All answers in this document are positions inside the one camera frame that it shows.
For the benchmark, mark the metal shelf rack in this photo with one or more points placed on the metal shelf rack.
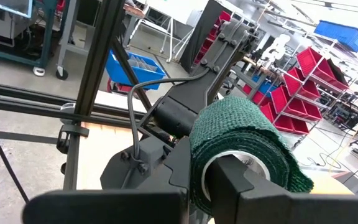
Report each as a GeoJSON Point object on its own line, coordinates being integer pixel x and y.
{"type": "Point", "coordinates": [334, 92]}

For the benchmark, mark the dark green elastic bandage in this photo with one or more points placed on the dark green elastic bandage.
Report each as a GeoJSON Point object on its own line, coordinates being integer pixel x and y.
{"type": "Point", "coordinates": [235, 124]}

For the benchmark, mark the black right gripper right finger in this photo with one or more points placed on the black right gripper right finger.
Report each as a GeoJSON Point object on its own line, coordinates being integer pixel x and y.
{"type": "Point", "coordinates": [291, 211]}

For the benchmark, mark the white robot figure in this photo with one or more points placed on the white robot figure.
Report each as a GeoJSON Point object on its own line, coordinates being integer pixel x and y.
{"type": "Point", "coordinates": [275, 49]}

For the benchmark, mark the grey metal stand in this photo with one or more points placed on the grey metal stand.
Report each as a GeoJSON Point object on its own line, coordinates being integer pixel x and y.
{"type": "Point", "coordinates": [67, 31]}

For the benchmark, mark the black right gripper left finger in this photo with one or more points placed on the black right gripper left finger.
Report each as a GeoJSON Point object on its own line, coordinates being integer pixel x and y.
{"type": "Point", "coordinates": [104, 208]}

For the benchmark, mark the white metal table frame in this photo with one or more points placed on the white metal table frame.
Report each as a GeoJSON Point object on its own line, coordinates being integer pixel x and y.
{"type": "Point", "coordinates": [170, 37]}

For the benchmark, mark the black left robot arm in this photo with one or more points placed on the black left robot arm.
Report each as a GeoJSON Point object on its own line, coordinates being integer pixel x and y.
{"type": "Point", "coordinates": [197, 90]}

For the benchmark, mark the red and black case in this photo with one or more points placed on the red and black case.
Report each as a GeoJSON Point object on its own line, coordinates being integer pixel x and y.
{"type": "Point", "coordinates": [117, 87]}

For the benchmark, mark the black flat panel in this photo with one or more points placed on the black flat panel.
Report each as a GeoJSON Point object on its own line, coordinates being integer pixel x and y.
{"type": "Point", "coordinates": [200, 31]}

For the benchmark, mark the blue plastic storage bin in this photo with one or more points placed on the blue plastic storage bin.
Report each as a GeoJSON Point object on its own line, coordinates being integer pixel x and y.
{"type": "Point", "coordinates": [141, 74]}
{"type": "Point", "coordinates": [340, 35]}

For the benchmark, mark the teal metal cart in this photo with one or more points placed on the teal metal cart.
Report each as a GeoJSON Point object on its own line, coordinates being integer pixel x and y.
{"type": "Point", "coordinates": [47, 31]}

